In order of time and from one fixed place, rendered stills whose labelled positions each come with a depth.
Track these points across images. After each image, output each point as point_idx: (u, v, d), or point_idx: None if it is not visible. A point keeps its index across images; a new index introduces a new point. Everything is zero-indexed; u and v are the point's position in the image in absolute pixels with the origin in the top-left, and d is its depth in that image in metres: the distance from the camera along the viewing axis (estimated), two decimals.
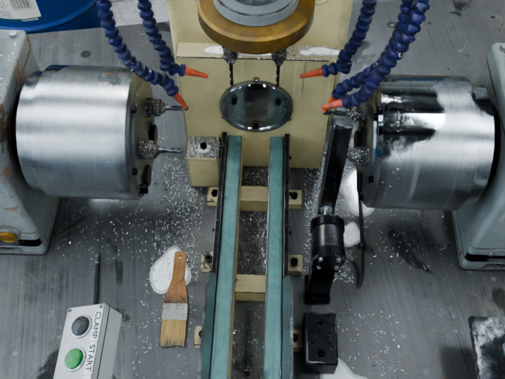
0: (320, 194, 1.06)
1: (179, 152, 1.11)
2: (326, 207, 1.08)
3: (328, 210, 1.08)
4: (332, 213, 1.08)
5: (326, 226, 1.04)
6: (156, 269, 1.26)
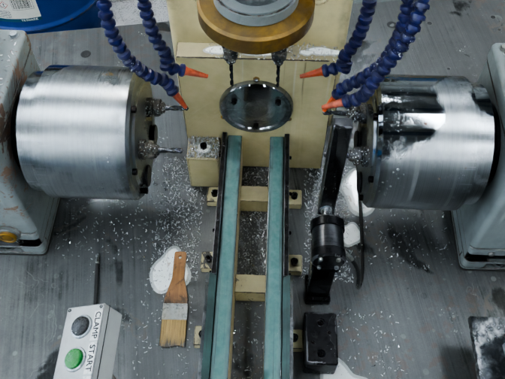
0: (320, 194, 1.06)
1: (179, 152, 1.11)
2: (326, 207, 1.08)
3: (328, 210, 1.08)
4: (332, 213, 1.08)
5: (326, 226, 1.04)
6: (156, 269, 1.26)
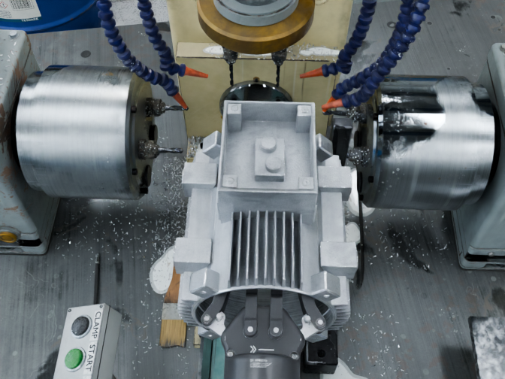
0: None
1: (179, 152, 1.11)
2: None
3: None
4: None
5: None
6: (156, 269, 1.26)
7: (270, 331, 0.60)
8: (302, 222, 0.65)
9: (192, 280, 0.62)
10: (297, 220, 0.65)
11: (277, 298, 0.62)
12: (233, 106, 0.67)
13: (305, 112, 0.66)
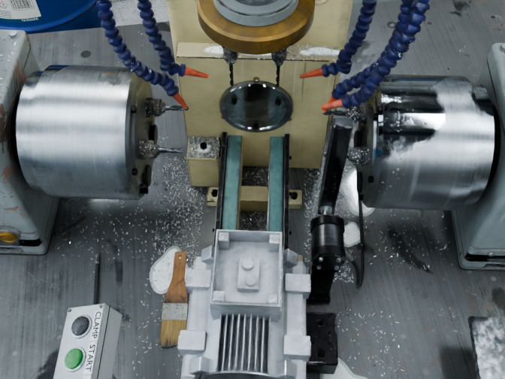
0: (320, 194, 1.06)
1: (179, 152, 1.11)
2: (326, 207, 1.08)
3: (328, 210, 1.08)
4: (332, 213, 1.08)
5: (326, 226, 1.04)
6: (156, 269, 1.26)
7: None
8: (271, 320, 0.91)
9: (191, 364, 0.88)
10: (267, 319, 0.90)
11: None
12: (222, 234, 0.92)
13: (275, 240, 0.91)
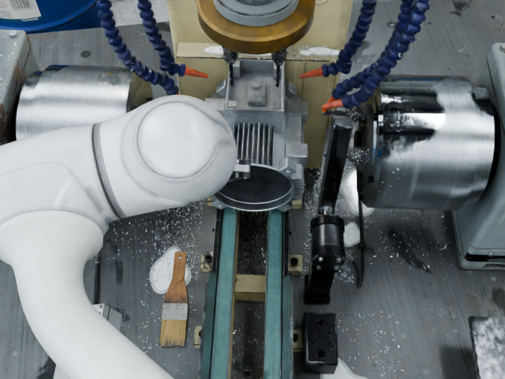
0: (320, 194, 1.06)
1: None
2: (326, 207, 1.08)
3: (328, 210, 1.08)
4: (332, 213, 1.08)
5: (326, 226, 1.04)
6: (156, 269, 1.26)
7: None
8: (275, 131, 1.10)
9: None
10: (272, 130, 1.10)
11: None
12: (234, 62, 1.11)
13: None
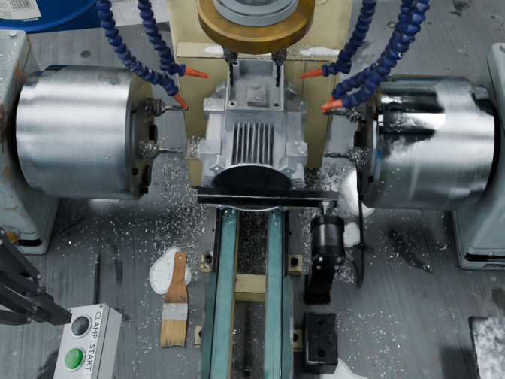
0: (303, 204, 1.12)
1: (179, 152, 1.11)
2: (320, 205, 1.10)
3: (328, 204, 1.09)
4: (332, 207, 1.09)
5: (326, 226, 1.04)
6: (156, 269, 1.26)
7: None
8: (275, 130, 1.10)
9: (210, 162, 1.07)
10: (272, 129, 1.10)
11: (2, 288, 0.77)
12: None
13: None
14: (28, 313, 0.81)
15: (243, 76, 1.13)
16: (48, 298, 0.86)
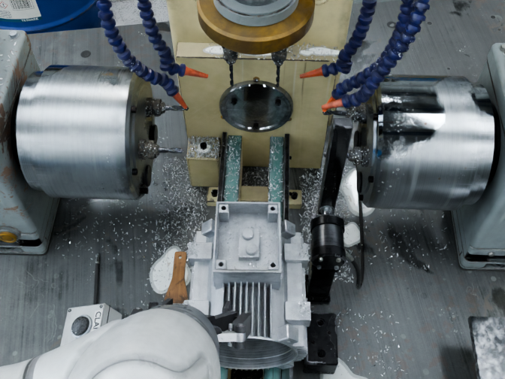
0: (320, 194, 1.06)
1: (179, 152, 1.11)
2: (326, 207, 1.08)
3: (328, 210, 1.08)
4: (332, 213, 1.08)
5: (326, 226, 1.04)
6: (156, 269, 1.26)
7: None
8: (272, 288, 0.93)
9: None
10: (268, 287, 0.93)
11: (209, 315, 0.69)
12: None
13: None
14: (239, 316, 0.74)
15: (234, 220, 0.96)
16: None
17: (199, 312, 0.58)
